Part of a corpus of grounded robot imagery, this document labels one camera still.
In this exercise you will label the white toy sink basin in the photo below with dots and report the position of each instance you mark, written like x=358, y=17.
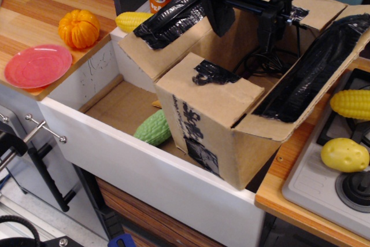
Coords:
x=163, y=198

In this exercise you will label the metal clamp with black jaw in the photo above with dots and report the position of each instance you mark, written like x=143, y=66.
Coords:
x=16, y=146

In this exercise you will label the yellow toy corn on stove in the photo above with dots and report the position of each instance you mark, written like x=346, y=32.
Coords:
x=351, y=104

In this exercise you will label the orange plastic toy pumpkin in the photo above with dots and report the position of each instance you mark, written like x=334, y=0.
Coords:
x=79, y=29

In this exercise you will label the black cabinet door handle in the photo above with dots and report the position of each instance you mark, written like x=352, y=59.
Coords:
x=37, y=156

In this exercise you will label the green toy bitter gourd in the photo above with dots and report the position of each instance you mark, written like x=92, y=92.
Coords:
x=154, y=130

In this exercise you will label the white toy stove top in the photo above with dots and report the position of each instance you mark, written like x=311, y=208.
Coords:
x=311, y=184

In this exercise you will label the yellow toy corn behind box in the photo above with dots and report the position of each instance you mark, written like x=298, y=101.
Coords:
x=128, y=21

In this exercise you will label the cardboard box with black tape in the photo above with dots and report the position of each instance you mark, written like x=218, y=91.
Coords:
x=230, y=124

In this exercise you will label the pink plastic plate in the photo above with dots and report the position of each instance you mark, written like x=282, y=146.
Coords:
x=38, y=66

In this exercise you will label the yellow toy potato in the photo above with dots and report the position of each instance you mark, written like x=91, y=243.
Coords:
x=345, y=155

